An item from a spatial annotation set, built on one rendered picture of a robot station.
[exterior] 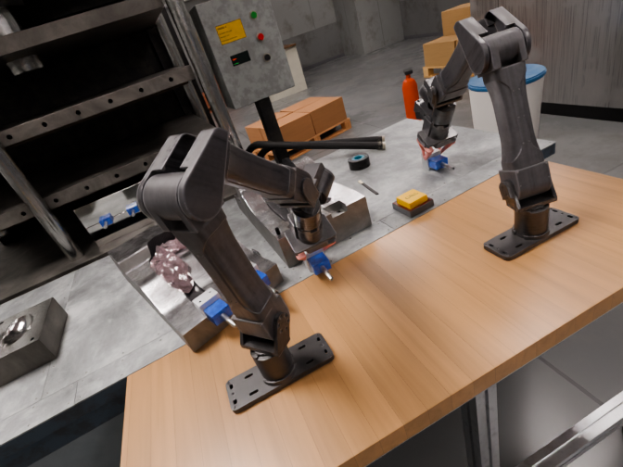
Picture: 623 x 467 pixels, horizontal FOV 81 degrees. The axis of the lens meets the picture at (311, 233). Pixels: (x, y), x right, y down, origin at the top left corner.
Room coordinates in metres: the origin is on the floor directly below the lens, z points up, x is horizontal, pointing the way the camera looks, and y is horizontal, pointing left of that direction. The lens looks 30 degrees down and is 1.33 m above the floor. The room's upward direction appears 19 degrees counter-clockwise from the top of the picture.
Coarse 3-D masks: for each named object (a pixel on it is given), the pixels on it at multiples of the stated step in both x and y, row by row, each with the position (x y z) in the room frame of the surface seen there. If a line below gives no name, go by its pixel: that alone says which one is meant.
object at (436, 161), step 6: (438, 150) 1.05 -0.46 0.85; (432, 156) 1.05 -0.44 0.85; (438, 156) 1.04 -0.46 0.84; (426, 162) 1.05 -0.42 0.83; (432, 162) 1.02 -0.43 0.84; (438, 162) 1.01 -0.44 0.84; (444, 162) 1.01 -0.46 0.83; (426, 168) 1.05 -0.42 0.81; (432, 168) 1.03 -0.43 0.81; (438, 168) 1.01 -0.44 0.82; (450, 168) 0.96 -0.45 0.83
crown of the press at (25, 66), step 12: (0, 0) 1.66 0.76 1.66; (12, 0) 1.69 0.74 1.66; (0, 12) 1.69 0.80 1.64; (12, 12) 1.74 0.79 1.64; (0, 24) 1.68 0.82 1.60; (12, 24) 1.70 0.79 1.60; (24, 60) 1.68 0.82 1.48; (36, 60) 1.71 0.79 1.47; (12, 72) 1.69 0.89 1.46; (24, 72) 1.70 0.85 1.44
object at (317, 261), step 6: (306, 252) 0.74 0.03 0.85; (312, 252) 0.73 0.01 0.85; (318, 252) 0.74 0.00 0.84; (306, 258) 0.73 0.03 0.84; (312, 258) 0.73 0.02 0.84; (318, 258) 0.72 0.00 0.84; (324, 258) 0.71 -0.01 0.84; (306, 264) 0.74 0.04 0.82; (312, 264) 0.70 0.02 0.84; (318, 264) 0.69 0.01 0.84; (324, 264) 0.70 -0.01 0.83; (330, 264) 0.70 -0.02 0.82; (312, 270) 0.70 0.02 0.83; (318, 270) 0.69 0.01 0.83; (324, 270) 0.67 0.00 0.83; (330, 276) 0.65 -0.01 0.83
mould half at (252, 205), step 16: (304, 160) 1.15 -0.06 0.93; (240, 192) 1.07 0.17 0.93; (336, 192) 0.94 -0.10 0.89; (352, 192) 0.89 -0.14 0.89; (240, 208) 1.23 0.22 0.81; (256, 208) 1.00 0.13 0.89; (352, 208) 0.84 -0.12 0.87; (256, 224) 1.01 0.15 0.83; (272, 224) 0.87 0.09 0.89; (288, 224) 0.84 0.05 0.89; (336, 224) 0.82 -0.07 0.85; (352, 224) 0.83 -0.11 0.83; (368, 224) 0.85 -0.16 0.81; (272, 240) 0.85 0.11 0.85; (336, 240) 0.82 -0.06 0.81; (288, 256) 0.78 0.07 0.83
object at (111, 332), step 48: (480, 144) 1.11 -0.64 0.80; (384, 192) 1.01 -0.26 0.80; (432, 192) 0.91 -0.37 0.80; (240, 240) 1.01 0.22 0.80; (48, 288) 1.14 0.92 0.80; (96, 288) 1.02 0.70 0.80; (96, 336) 0.77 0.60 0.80; (144, 336) 0.70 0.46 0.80; (48, 384) 0.65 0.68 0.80; (96, 384) 0.60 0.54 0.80; (0, 432) 0.55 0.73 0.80
